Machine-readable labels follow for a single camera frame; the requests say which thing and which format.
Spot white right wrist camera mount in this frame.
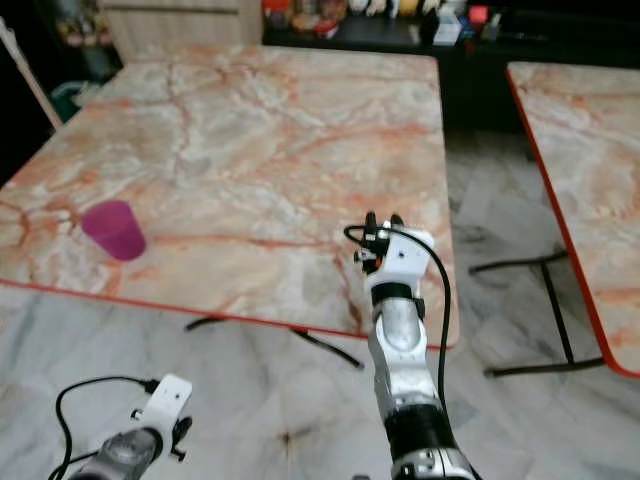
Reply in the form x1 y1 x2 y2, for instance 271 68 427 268
364 228 437 291

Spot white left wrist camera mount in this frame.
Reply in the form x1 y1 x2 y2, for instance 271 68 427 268
134 374 194 447

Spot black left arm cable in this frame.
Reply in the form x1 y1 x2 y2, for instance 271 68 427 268
50 375 159 480

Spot green and white dustpan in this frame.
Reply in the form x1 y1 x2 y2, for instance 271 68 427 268
49 80 107 123

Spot small white box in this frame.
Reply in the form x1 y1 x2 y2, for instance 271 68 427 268
434 22 465 47

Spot pale broom stick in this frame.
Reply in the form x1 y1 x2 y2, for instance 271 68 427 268
0 18 63 132

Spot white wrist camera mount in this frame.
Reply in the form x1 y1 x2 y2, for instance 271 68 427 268
364 228 437 291
134 374 194 447

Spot light wooden cabinet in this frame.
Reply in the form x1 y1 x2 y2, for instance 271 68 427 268
104 0 267 63

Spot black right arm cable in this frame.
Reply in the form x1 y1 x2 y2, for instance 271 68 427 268
343 224 454 421

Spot red jar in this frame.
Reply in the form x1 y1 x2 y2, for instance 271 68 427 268
262 0 292 27

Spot purple plastic cup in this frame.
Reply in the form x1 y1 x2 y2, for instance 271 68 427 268
81 199 149 263

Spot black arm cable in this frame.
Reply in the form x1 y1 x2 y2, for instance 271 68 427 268
50 375 159 480
343 224 454 421

